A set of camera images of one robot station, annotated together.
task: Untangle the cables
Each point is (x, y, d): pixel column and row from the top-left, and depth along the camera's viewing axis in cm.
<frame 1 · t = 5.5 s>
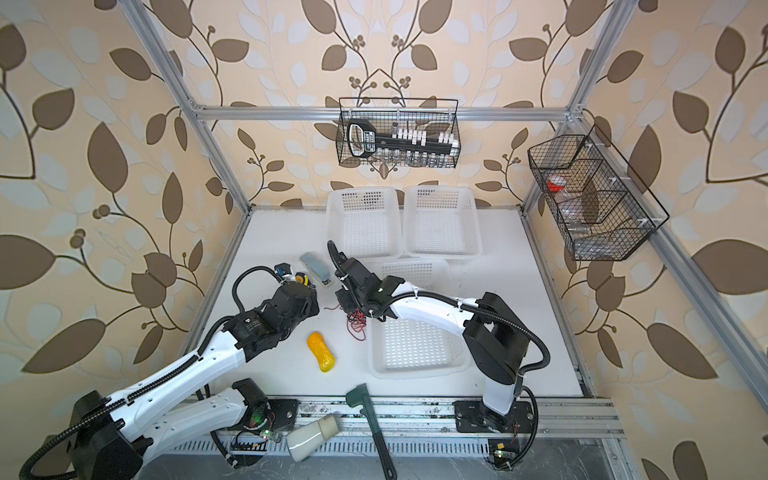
left hand: (314, 292, 80), fingers open
right hand: (344, 292, 84), fingers closed
grey blue stapler: (316, 266, 102), point 3 cm above the table
yellow plastic corn toy: (320, 350, 84), point 3 cm above the table
white basket back left: (365, 222, 119), on the table
white basket back right: (441, 222, 118), on the table
white basket front: (412, 347, 88), on the table
green handled wrench: (359, 397, 79), on the table

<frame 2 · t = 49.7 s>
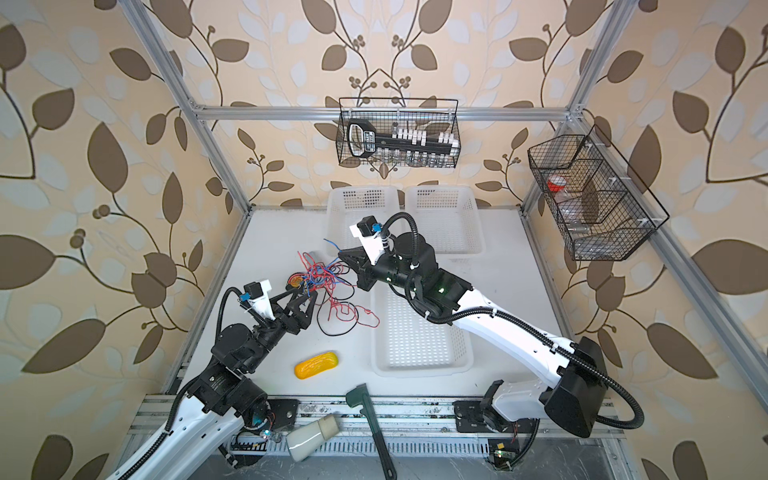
left hand: (307, 292, 71), fingers open
right hand: (341, 255, 64), fingers closed
yellow plastic corn toy: (316, 365, 81), point 3 cm above the table
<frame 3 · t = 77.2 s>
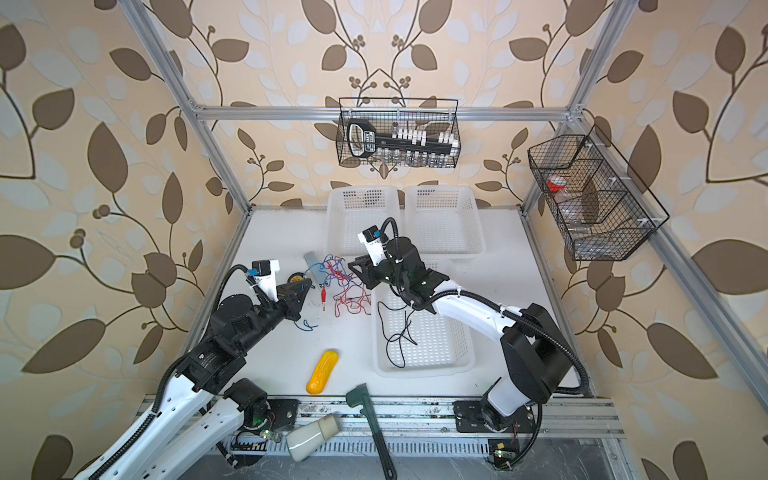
left hand: (310, 280, 69), fingers closed
right hand: (353, 264, 79), fingers open
yellow plastic corn toy: (322, 372, 80), point 4 cm above the table
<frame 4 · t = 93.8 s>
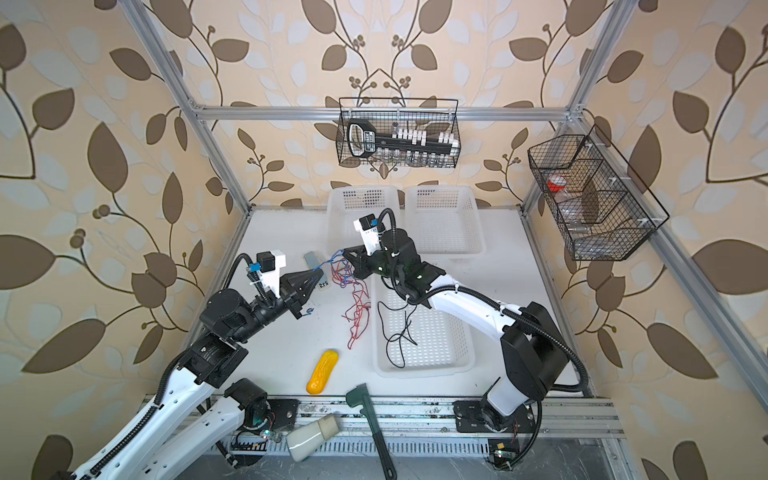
left hand: (319, 272, 63), fingers closed
right hand: (345, 253, 76), fingers closed
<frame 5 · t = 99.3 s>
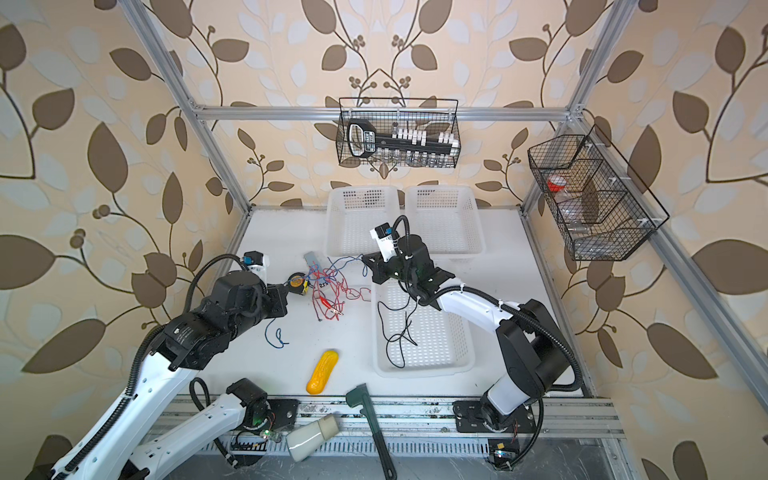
left hand: (288, 288, 70), fingers closed
right hand: (364, 259, 81), fingers closed
yellow black tape measure: (296, 279, 98), point 4 cm above the table
